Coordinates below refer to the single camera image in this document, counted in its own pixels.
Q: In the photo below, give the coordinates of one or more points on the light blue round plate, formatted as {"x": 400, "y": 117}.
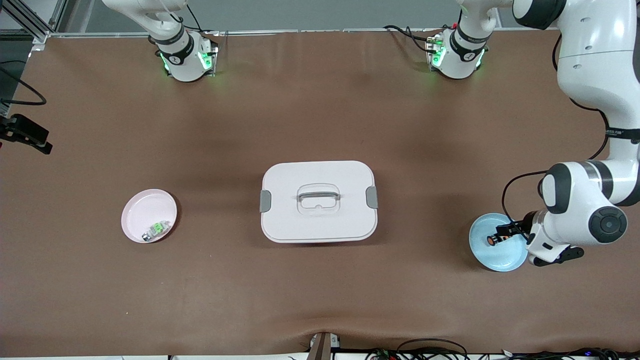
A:
{"x": 495, "y": 257}

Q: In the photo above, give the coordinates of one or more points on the front camera mount post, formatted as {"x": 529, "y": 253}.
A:
{"x": 321, "y": 347}

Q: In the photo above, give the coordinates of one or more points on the brown table mat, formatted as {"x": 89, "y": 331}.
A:
{"x": 320, "y": 100}

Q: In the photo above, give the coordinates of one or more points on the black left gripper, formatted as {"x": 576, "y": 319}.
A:
{"x": 516, "y": 228}

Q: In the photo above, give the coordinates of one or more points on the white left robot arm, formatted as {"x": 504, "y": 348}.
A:
{"x": 595, "y": 65}

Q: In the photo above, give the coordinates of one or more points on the aluminium frame profile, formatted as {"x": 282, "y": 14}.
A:
{"x": 42, "y": 34}

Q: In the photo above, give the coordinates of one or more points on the pink round plate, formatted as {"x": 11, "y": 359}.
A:
{"x": 145, "y": 210}

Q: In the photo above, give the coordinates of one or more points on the white lidded pink storage box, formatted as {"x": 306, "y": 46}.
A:
{"x": 320, "y": 220}

